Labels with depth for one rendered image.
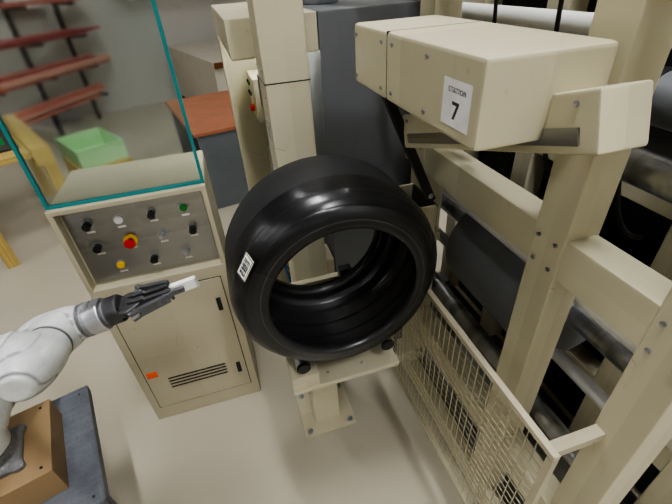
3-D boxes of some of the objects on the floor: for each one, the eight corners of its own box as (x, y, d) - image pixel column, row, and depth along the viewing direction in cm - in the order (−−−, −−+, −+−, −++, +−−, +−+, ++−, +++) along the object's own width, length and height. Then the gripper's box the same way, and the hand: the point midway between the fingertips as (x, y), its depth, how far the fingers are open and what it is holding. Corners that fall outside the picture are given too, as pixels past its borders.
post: (309, 402, 216) (175, -428, 71) (333, 395, 219) (250, -419, 74) (315, 423, 205) (173, -498, 61) (340, 415, 208) (260, -483, 64)
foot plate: (295, 395, 220) (294, 392, 219) (341, 381, 225) (341, 379, 224) (306, 439, 199) (306, 437, 197) (357, 423, 204) (357, 420, 203)
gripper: (94, 319, 95) (191, 285, 98) (103, 286, 106) (191, 256, 109) (111, 339, 100) (203, 306, 103) (118, 306, 110) (202, 276, 113)
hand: (184, 285), depth 105 cm, fingers closed
